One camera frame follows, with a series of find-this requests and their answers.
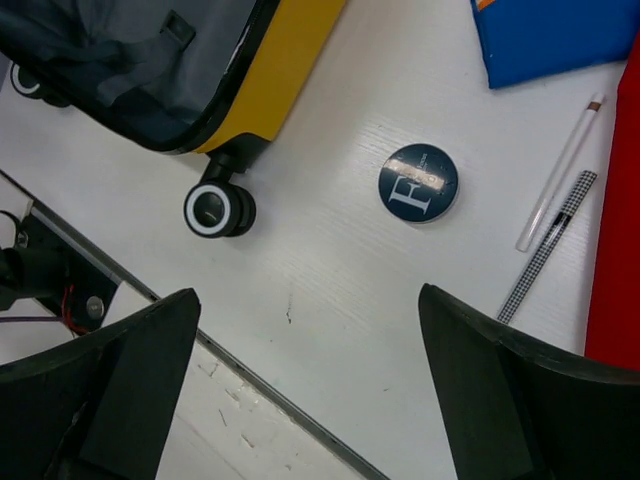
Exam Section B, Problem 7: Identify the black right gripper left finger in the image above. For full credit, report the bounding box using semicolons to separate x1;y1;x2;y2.
1;288;201;479

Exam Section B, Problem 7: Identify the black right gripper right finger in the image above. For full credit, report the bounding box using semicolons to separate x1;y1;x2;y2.
418;284;639;479

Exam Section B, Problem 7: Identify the red shirt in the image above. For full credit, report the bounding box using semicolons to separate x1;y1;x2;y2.
585;57;639;371

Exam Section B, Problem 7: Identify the black white checkered pen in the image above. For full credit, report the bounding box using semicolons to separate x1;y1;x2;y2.
497;170;598;324

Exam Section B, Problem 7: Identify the round dark blue compact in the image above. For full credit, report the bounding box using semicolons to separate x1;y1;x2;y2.
378;143;460;224

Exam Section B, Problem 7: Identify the white eyebrow pencil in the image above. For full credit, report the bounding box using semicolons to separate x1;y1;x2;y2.
515;93;606;253

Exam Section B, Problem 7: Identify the yellow hard-shell suitcase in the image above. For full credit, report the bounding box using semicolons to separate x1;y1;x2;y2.
1;1;345;238

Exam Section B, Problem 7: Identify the blue printed shirt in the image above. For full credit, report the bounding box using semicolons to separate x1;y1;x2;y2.
470;0;639;89

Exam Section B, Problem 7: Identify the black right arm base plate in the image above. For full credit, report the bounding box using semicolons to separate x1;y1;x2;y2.
1;210;121;336

